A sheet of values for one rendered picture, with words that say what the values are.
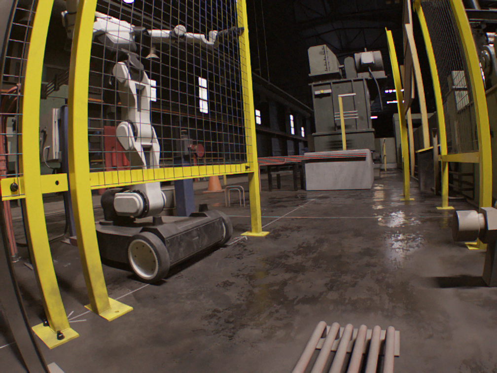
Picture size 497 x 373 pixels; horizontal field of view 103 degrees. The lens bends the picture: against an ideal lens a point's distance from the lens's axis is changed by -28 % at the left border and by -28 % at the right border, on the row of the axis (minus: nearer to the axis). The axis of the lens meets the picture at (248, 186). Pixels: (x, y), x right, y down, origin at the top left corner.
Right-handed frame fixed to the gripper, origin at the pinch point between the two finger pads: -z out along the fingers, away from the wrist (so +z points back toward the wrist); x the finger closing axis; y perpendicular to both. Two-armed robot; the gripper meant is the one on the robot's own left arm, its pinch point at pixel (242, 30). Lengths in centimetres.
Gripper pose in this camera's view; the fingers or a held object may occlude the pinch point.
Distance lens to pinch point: 194.6
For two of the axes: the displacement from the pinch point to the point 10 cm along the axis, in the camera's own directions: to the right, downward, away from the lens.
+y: 0.7, 10.0, 0.7
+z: -8.9, 0.3, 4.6
